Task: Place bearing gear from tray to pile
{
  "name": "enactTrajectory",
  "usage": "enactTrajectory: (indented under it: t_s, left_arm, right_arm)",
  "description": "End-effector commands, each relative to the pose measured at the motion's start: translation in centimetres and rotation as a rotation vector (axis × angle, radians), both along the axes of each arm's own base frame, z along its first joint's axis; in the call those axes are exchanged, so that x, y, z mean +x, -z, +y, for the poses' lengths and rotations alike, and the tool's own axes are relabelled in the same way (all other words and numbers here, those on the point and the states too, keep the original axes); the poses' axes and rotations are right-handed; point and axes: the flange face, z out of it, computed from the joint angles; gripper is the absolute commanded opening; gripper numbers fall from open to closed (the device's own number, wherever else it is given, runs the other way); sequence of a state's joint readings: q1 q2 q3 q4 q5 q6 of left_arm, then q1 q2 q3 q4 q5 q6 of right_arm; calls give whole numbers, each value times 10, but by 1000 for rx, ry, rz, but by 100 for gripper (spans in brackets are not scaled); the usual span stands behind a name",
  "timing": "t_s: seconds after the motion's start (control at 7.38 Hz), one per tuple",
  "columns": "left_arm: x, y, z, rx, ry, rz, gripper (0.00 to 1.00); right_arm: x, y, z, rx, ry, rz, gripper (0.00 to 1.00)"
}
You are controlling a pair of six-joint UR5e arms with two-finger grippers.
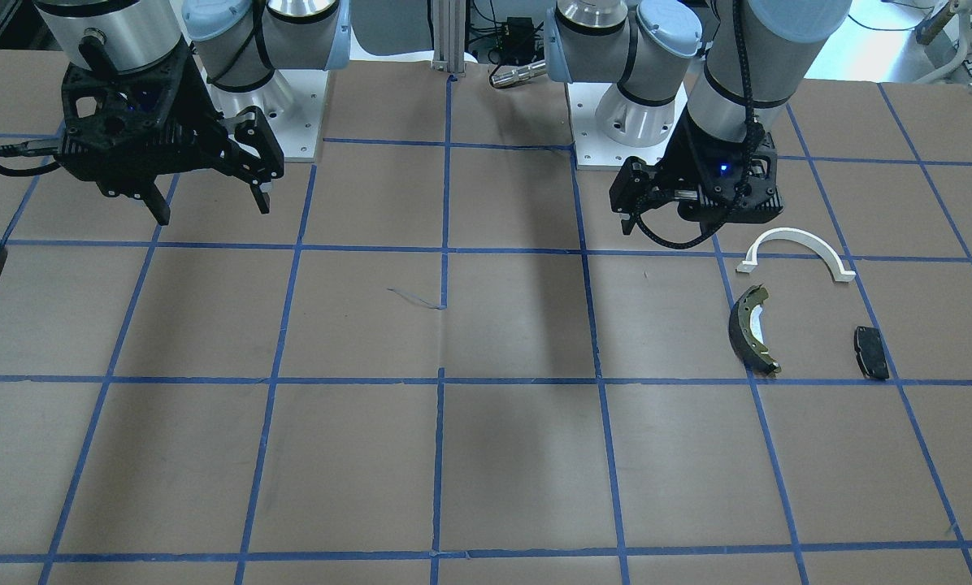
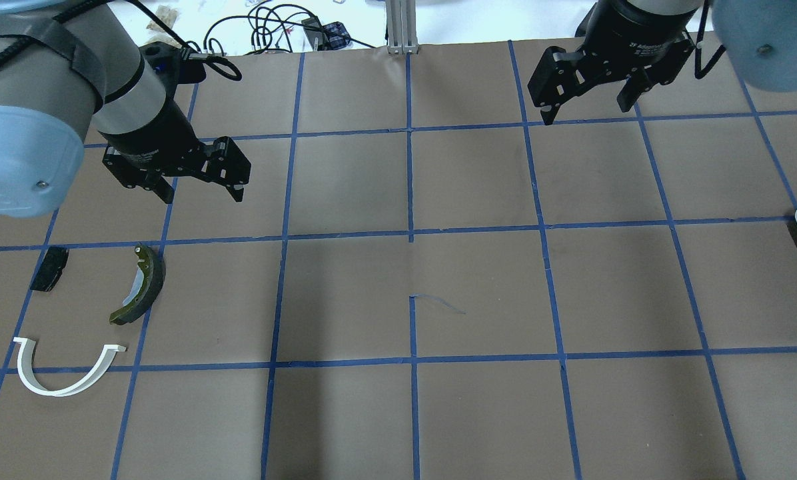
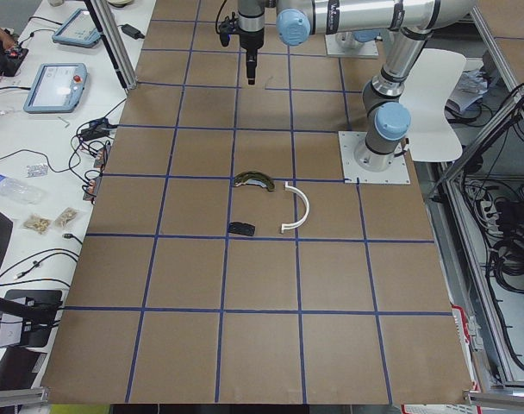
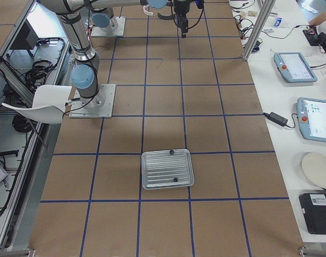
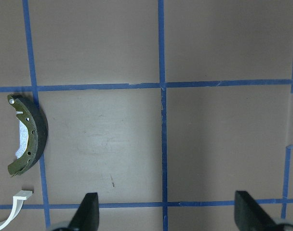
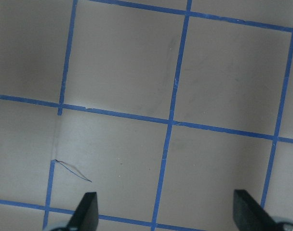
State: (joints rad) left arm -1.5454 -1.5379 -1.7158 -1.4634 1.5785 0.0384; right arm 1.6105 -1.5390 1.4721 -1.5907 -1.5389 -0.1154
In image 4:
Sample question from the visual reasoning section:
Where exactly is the ribbed metal tray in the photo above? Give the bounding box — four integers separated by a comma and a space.
141, 149, 195, 190

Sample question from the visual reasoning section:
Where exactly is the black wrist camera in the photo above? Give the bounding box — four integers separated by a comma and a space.
195, 0, 204, 9

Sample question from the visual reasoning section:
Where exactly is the white plastic chair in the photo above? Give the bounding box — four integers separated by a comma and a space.
2, 85, 72, 124

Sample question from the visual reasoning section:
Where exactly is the black laptop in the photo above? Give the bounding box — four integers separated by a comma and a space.
299, 193, 326, 235

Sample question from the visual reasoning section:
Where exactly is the near teach pendant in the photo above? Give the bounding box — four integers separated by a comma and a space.
296, 97, 326, 142

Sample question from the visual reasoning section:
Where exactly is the far teach pendant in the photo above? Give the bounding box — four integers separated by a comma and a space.
273, 52, 317, 83

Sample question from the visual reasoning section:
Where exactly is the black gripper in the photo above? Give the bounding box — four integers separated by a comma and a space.
174, 0, 189, 38

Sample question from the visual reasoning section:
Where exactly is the cream round plate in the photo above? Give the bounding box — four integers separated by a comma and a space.
301, 153, 326, 190

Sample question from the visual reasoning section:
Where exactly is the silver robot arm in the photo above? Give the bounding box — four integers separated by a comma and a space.
92, 7, 118, 31
41, 1, 191, 68

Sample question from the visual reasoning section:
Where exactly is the black power adapter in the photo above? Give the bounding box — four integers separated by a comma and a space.
263, 112, 288, 127

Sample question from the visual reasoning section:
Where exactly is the aluminium frame post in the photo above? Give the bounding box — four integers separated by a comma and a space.
242, 0, 276, 61

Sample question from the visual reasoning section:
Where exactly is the white curved plastic part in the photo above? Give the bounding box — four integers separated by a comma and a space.
143, 5, 153, 17

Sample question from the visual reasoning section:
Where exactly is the teach pendant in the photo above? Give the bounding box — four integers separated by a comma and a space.
273, 52, 317, 83
296, 97, 326, 142

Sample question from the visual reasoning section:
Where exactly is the green curved brake shoe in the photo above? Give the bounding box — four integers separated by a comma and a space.
157, 13, 175, 20

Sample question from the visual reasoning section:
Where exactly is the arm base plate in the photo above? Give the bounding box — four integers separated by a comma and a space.
91, 17, 126, 37
69, 84, 116, 118

